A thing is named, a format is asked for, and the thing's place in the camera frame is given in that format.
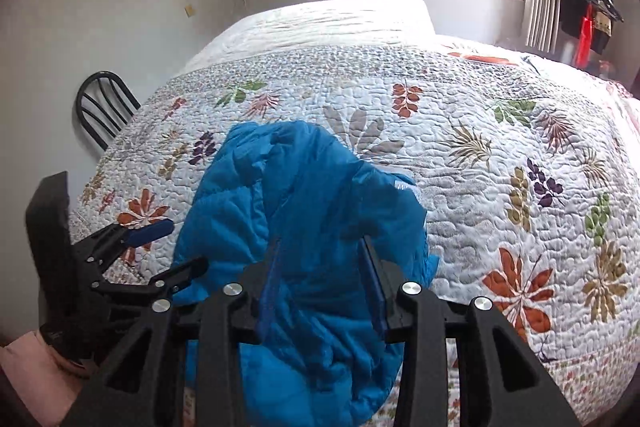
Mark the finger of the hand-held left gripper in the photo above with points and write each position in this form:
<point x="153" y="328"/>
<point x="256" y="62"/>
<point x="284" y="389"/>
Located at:
<point x="170" y="279"/>
<point x="145" y="231"/>

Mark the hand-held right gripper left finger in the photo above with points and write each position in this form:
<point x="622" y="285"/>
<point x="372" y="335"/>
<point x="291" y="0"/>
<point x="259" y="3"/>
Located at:
<point x="235" y="317"/>

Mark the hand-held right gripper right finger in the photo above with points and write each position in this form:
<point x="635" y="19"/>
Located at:
<point x="415" y="322"/>

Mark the blue puffer jacket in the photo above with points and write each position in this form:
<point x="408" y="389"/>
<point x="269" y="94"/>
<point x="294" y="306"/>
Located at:
<point x="310" y="187"/>

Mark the person's left forearm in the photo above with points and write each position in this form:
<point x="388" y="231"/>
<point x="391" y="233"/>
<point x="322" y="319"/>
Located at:
<point x="30" y="382"/>

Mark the bed with floral quilt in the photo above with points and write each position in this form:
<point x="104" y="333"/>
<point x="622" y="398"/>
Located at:
<point x="475" y="217"/>

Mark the black metal chair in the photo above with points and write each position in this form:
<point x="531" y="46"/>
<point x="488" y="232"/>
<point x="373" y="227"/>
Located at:
<point x="107" y="74"/>

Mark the red hanging cloth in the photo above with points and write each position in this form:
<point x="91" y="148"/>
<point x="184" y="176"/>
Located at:
<point x="583" y="37"/>

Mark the yellow wall sticker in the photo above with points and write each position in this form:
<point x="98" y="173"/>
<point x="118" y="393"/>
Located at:
<point x="190" y="10"/>

